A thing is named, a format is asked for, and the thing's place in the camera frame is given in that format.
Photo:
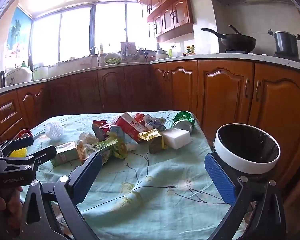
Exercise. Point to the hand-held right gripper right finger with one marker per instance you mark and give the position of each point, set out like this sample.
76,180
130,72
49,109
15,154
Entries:
220,177

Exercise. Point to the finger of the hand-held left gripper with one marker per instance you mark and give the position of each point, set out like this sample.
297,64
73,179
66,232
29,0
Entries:
17,143
41,156

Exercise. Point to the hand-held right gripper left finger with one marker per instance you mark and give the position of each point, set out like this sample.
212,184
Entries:
87,172

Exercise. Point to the yellow bumpy ball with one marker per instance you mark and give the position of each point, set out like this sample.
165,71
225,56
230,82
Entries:
18,152

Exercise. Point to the small red snack wrapper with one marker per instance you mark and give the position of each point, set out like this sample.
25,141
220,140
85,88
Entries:
25,133

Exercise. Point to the pale green drink carton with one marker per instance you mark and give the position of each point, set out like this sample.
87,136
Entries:
65,155

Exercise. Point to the white trash bin black liner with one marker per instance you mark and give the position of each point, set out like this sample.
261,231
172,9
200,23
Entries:
240,163

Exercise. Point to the green snack wrapper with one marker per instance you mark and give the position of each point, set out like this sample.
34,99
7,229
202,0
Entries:
110,147

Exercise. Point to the red foil wrapper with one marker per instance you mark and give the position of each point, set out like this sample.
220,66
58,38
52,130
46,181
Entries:
100,127

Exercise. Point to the light blue small carton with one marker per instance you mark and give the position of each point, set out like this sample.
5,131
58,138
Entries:
116,131

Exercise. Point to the white foam block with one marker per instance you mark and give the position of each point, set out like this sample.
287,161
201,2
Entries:
176,138

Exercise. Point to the red milk carton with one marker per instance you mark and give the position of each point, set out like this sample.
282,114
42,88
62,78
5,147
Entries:
130,127

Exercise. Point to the crushed green drink can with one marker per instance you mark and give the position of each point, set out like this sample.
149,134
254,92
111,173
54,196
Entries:
183,118

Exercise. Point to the gold foil wrapper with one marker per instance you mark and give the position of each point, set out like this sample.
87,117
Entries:
152,140

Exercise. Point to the red and white wrapper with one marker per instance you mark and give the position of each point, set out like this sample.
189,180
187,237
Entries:
140,117

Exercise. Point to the blue and white wrapper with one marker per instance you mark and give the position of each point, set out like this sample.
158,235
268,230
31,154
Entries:
155,123

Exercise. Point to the person's left hand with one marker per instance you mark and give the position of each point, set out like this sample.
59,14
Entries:
7,210

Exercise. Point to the green floral tablecloth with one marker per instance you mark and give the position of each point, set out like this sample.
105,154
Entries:
145,192

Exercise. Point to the steel electric kettle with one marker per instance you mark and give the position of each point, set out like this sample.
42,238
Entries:
0,80

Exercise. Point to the white rice cooker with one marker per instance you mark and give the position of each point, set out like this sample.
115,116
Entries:
18,76

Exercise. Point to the white and green cooker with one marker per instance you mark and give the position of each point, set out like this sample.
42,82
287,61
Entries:
40,72

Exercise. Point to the wooden lower cabinets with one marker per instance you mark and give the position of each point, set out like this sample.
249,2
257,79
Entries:
222,92

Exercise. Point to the wooden cabinets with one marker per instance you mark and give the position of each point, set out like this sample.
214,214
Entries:
175,12
222,92

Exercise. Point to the chrome sink faucet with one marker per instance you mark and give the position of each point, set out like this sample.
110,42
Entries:
98,55

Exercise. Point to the white speckled countertop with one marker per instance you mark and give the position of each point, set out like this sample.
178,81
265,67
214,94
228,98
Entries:
202,57

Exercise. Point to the large kitchen window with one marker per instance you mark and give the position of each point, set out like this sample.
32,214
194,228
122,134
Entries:
75,35

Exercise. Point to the black wok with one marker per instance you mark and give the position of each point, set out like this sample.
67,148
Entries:
237,42

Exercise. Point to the small white electric pot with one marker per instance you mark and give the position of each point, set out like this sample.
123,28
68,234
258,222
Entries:
161,54

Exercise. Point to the dark grey cooking pot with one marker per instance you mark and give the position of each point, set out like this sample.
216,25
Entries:
286,43

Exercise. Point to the wooden upper cabinets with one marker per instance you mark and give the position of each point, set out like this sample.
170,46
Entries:
175,12

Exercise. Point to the palm tree wall poster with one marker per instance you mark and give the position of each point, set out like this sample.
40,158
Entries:
17,37

